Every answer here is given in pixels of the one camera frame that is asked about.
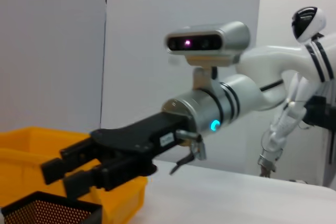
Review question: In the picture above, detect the right gripper cable with plug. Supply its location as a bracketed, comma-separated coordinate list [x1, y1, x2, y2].
[169, 129, 207, 175]

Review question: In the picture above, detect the yellow plastic bin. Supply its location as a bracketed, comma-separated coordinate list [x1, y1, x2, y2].
[0, 126, 149, 224]

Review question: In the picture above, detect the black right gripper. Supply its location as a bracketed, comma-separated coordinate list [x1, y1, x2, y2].
[64, 112, 195, 200]

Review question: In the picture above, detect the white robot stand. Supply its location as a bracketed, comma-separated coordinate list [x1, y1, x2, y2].
[306, 95, 336, 193]

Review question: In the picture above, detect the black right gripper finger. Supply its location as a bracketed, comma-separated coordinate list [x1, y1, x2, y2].
[41, 139, 111, 185]

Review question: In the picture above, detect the white black-faced humanoid robot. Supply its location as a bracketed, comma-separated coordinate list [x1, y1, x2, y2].
[258, 5, 328, 178]

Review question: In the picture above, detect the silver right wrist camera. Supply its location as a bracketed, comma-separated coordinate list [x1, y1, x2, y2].
[165, 21, 251, 90]

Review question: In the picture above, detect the black mesh pen holder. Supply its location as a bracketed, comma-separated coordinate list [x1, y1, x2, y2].
[1, 191, 103, 224]

